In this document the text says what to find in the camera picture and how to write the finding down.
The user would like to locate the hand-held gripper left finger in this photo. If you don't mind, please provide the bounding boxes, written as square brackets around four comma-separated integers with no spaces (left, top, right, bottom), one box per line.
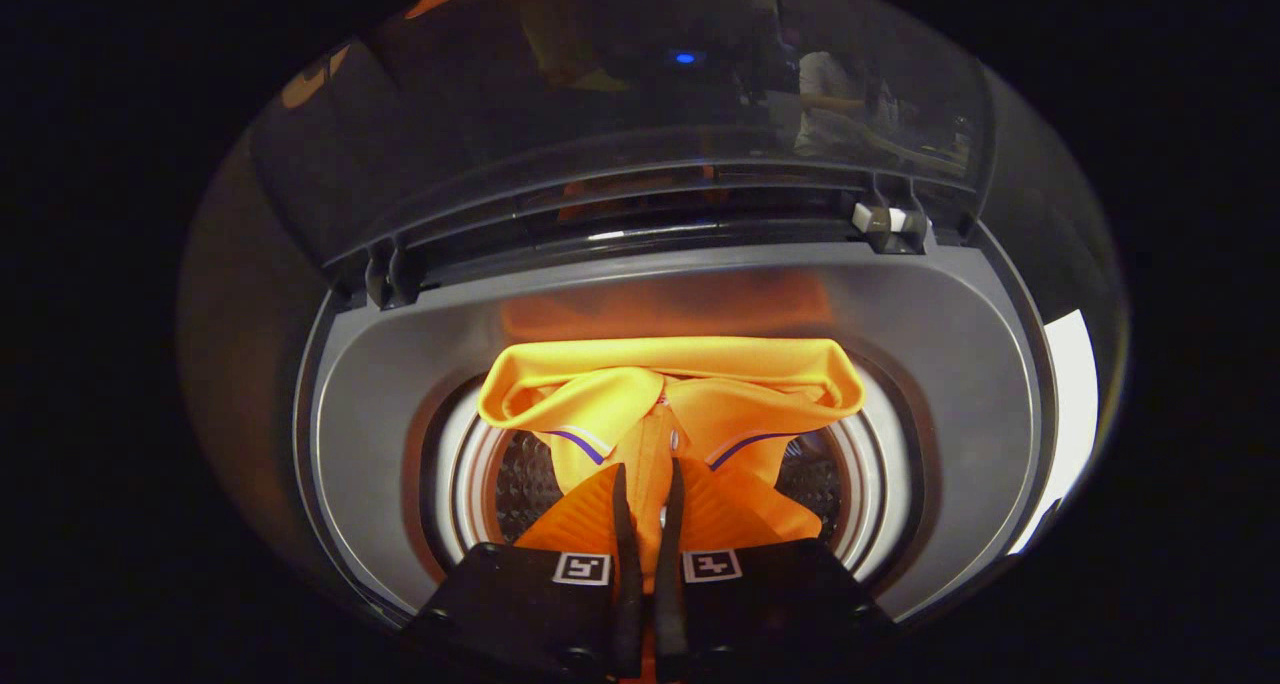
[400,462,647,681]

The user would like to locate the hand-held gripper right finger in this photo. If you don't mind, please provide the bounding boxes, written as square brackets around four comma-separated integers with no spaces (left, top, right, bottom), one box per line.
[653,458,898,681]

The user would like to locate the orange polo shirt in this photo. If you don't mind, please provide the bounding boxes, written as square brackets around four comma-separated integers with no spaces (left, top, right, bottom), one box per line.
[478,336,867,684]

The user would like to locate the dark glass washing machine lid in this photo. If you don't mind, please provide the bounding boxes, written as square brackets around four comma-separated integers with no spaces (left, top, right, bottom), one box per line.
[245,0,1001,311]

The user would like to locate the black backdrop cloth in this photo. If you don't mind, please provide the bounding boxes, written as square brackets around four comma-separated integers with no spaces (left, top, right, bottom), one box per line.
[178,64,1131,585]

